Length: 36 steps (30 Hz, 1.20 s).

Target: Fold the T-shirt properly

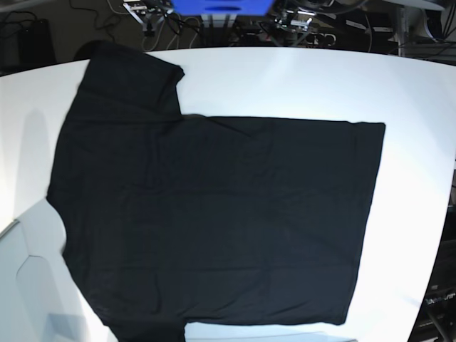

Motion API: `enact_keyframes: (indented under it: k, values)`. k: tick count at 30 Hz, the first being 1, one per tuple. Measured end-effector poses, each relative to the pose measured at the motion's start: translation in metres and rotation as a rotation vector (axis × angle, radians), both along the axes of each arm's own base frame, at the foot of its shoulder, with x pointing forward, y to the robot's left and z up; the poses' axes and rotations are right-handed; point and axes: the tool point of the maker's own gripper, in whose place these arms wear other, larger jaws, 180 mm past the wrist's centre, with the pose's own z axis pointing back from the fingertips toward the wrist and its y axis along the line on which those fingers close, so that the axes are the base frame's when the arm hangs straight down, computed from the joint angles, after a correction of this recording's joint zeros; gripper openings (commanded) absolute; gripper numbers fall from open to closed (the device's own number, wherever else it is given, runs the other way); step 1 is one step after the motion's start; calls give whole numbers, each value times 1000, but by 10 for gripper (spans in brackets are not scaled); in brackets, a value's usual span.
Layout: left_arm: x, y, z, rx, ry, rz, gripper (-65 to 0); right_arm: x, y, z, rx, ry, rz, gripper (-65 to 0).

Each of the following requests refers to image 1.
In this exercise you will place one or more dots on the black T-shirt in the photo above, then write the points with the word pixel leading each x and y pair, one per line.
pixel 172 219

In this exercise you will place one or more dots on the black power strip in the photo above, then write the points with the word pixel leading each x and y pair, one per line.
pixel 306 40

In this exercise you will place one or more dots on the blue plastic box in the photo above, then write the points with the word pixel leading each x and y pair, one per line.
pixel 237 7

